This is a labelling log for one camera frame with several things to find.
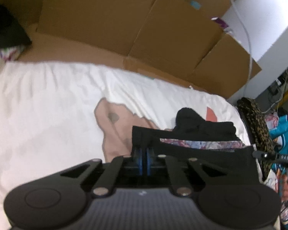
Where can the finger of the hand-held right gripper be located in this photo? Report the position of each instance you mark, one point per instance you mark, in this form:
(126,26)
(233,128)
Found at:
(264,155)

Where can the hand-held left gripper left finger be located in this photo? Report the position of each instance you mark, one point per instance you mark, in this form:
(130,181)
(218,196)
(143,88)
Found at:
(139,163)

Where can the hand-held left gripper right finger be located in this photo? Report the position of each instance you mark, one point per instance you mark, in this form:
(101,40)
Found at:
(149,163)

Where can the black shorts with patterned lining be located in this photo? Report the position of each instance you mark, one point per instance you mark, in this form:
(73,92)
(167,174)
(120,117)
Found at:
(206,129)

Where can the black folded garment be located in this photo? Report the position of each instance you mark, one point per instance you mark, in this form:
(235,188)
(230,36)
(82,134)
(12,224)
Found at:
(247,129)

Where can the leopard print garment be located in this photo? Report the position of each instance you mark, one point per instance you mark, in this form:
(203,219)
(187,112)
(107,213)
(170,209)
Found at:
(256,119)

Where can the pink white plastic bag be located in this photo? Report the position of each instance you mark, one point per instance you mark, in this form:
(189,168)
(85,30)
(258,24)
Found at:
(271,119)

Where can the cream bear printed blanket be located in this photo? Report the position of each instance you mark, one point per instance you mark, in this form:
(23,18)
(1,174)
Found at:
(50,100)

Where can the folded cardboard sheet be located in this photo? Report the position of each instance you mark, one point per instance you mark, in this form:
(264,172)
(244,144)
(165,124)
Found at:
(98,16)

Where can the multicoloured printed cloth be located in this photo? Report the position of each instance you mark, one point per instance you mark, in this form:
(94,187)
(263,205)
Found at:
(12,52)

